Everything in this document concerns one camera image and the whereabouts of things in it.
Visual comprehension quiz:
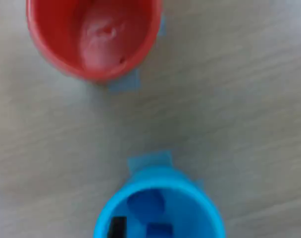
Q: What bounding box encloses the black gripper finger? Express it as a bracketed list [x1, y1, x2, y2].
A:
[106, 216, 128, 238]

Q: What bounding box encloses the blue plastic cup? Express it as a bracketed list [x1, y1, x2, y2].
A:
[92, 167, 226, 238]

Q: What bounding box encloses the blue tape piece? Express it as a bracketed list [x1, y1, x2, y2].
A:
[158, 14, 166, 38]
[107, 69, 143, 95]

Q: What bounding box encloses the red plastic cup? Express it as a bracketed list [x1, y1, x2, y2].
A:
[26, 0, 163, 82]

